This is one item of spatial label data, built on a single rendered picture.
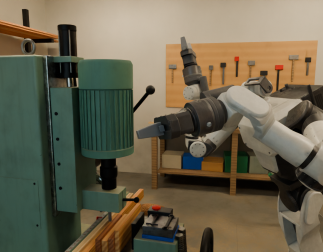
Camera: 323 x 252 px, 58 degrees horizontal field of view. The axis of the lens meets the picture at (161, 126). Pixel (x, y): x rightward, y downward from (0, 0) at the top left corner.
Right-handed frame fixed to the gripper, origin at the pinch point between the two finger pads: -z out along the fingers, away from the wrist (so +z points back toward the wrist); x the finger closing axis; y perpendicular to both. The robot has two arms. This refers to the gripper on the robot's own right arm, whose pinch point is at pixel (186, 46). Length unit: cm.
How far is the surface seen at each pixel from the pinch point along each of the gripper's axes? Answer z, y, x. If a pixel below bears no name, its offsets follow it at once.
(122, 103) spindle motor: 29, 13, 53
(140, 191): 63, 32, 13
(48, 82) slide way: 18, 34, 60
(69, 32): 3, 26, 56
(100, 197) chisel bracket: 58, 30, 49
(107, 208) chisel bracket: 62, 28, 48
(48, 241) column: 69, 49, 54
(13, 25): -113, 199, -105
